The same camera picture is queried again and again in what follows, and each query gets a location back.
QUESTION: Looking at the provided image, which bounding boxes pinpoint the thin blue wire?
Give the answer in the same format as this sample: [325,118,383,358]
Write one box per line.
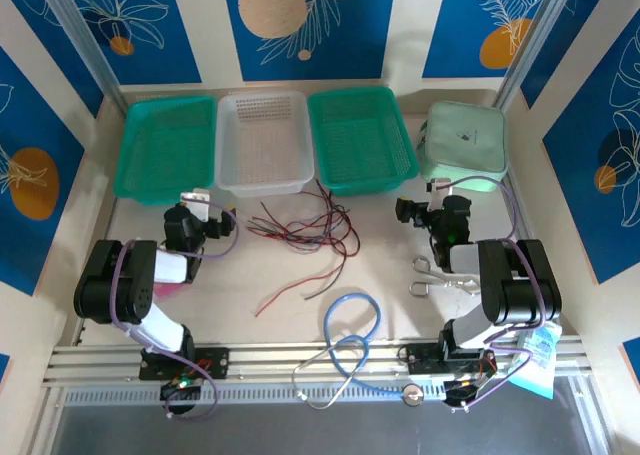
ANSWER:
[259,199,346,249]
[249,194,351,251]

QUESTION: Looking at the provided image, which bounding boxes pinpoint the tangle of red black wires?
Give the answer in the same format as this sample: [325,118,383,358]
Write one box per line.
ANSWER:
[254,202,361,319]

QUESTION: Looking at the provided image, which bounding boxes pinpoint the red black twisted wires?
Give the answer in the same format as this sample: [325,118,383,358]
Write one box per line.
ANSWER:
[303,194,351,301]

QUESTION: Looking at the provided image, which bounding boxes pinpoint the metal surgical scissors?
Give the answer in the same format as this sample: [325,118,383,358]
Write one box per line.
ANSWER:
[408,255,484,299]

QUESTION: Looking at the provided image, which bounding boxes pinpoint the green plastic mesh basket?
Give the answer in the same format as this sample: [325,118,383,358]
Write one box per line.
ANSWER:
[112,96,219,206]
[306,86,420,198]

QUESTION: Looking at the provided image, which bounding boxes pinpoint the mint green zip pouch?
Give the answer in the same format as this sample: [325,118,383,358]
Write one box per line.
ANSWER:
[417,100,510,194]

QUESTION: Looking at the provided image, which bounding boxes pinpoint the white plastic mesh basket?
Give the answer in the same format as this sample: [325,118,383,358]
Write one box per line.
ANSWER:
[214,91,317,196]

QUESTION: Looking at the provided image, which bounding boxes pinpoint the blue tube stethoscope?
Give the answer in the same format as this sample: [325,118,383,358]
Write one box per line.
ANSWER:
[292,288,426,410]

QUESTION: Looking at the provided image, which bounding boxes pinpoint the blue and white packet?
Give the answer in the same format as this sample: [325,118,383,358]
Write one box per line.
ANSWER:
[509,322,564,401]

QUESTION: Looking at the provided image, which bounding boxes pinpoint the small black connector board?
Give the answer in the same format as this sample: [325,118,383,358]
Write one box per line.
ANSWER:
[443,379,489,414]
[159,378,204,416]

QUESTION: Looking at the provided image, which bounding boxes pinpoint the blue poster with white flower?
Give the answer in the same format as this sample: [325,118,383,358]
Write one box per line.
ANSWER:
[59,0,204,86]

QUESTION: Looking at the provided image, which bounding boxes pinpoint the blue poster with white feather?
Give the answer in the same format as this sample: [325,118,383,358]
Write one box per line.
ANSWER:
[422,0,556,80]

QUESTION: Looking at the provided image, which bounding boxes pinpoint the blue poster with beige circle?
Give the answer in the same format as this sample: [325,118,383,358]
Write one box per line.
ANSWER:
[222,0,399,82]

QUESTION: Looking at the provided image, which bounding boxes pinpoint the blue poster large orange circle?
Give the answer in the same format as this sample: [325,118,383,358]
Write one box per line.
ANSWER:
[0,44,86,296]

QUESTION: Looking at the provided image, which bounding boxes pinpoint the narrow blue leaf poster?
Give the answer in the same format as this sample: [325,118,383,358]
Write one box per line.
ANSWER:
[519,0,616,109]

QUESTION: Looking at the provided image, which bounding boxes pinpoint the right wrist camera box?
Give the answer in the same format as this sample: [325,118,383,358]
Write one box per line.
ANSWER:
[426,177,454,211]

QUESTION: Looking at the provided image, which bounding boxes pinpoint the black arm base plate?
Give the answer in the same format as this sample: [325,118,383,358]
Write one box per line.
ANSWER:
[405,342,499,376]
[138,347,231,381]

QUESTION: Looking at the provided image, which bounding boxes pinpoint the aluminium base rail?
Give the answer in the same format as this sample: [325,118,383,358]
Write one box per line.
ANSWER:
[42,338,589,384]

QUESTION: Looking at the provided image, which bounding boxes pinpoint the grey slotted cable duct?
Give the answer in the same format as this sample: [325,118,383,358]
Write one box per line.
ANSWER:
[62,380,454,407]

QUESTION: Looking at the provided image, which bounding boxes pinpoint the aluminium frame post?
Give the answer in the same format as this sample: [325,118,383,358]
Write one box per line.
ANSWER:
[492,0,576,111]
[37,0,126,111]

